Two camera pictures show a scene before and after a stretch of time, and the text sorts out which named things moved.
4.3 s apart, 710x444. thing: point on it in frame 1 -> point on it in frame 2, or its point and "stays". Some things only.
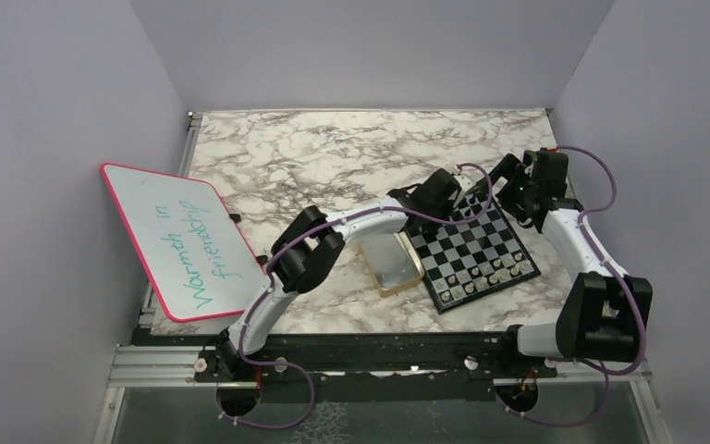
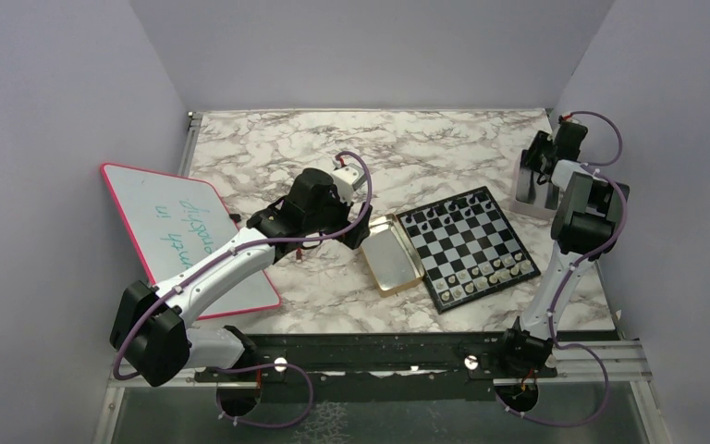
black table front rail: (405, 367) stays
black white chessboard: (468, 261) stays
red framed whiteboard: (196, 254) stays
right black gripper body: (522, 189) -> (539, 148)
